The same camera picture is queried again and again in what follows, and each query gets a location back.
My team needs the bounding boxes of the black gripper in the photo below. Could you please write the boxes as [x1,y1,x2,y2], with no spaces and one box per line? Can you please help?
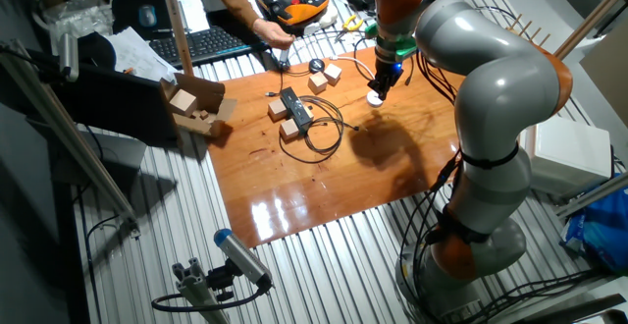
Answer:
[367,59,405,102]

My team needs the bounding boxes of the black USB docking station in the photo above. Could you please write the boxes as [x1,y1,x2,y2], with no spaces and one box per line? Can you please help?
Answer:
[279,86,314,136]

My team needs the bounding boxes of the bare human hand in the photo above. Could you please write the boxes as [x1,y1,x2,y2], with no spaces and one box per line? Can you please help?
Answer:
[251,18,297,51]

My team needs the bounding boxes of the light wooden cube block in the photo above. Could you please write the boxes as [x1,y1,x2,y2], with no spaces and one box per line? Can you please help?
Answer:
[307,72,329,95]
[169,88,198,118]
[323,62,343,87]
[278,118,301,142]
[267,98,288,123]

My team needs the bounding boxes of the white rounded plastic object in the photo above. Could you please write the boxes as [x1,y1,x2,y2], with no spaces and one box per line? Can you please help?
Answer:
[303,5,340,35]

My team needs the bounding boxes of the wooden peg rack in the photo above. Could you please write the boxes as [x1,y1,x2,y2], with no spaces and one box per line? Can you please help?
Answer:
[504,13,551,48]

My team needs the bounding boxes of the torn cardboard box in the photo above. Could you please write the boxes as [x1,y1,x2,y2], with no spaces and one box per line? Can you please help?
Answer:
[159,72,238,138]

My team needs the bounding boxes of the black computer keyboard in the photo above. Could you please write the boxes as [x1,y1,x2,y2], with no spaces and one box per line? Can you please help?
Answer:
[148,24,276,69]

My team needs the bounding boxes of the white drawer box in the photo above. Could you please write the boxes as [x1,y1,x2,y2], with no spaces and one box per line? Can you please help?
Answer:
[518,115,614,198]

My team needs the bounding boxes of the white paper sheet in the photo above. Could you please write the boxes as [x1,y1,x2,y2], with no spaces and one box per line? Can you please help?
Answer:
[175,0,232,34]

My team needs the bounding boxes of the brown cardboard sheet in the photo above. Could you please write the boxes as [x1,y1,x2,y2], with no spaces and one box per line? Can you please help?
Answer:
[579,22,628,129]

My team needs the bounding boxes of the grey computer mouse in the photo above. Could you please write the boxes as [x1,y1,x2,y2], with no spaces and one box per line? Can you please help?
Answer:
[137,3,158,28]

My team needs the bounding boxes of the loose white paper pile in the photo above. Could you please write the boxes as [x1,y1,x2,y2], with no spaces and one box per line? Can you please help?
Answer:
[104,26,179,83]

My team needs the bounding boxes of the blue plastic bag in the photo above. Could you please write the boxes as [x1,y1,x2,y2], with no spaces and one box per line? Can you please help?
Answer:
[560,175,628,275]

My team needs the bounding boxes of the black mouse pad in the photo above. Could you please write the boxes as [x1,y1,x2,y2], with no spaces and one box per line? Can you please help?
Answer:
[111,0,174,38]

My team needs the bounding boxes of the black flat panel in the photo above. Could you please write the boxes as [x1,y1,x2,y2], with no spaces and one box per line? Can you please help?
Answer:
[0,61,182,148]

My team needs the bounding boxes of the short aluminium profile stand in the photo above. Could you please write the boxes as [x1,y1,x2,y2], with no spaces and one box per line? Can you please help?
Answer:
[171,257,231,324]

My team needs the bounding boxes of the grey metal box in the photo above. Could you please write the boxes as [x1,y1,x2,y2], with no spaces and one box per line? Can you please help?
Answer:
[46,128,148,192]

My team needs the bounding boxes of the black fabric cap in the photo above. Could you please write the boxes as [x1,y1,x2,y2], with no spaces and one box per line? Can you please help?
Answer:
[77,31,118,72]

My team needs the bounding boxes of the dark metal beam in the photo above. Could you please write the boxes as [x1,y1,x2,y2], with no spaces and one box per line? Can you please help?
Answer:
[509,292,628,324]

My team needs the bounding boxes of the clear plastic bag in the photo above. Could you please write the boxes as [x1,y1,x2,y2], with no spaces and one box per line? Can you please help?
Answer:
[41,0,115,55]

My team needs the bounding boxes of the white round corded USB hub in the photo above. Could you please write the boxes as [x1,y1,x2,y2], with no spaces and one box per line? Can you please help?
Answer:
[329,54,386,109]

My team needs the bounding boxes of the black USB extension cable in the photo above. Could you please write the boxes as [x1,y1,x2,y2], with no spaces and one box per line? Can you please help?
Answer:
[351,34,379,84]

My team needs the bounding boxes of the black cable with header plug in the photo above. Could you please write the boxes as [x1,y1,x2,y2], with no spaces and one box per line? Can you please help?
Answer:
[299,95,360,157]
[277,95,345,165]

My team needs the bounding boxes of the green printed wrist mount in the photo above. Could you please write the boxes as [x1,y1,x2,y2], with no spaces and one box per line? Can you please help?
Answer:
[365,22,418,63]

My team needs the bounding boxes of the yellow handled pliers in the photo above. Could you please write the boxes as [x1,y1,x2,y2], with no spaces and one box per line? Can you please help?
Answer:
[336,13,365,43]

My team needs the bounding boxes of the silver camera with blue end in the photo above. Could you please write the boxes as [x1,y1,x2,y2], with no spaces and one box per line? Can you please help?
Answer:
[213,227,274,294]

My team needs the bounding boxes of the aluminium frame beam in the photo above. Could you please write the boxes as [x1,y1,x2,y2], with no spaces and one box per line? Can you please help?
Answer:
[0,37,142,240]
[555,170,628,219]

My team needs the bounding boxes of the black camera ball mount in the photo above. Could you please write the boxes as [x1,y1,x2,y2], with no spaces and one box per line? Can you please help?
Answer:
[205,259,237,303]

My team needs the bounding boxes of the black camera cable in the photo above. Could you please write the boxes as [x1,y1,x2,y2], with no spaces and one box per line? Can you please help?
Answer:
[150,284,269,314]

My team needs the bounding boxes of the silver bar camera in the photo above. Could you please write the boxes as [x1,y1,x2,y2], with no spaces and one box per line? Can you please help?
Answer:
[57,31,80,83]

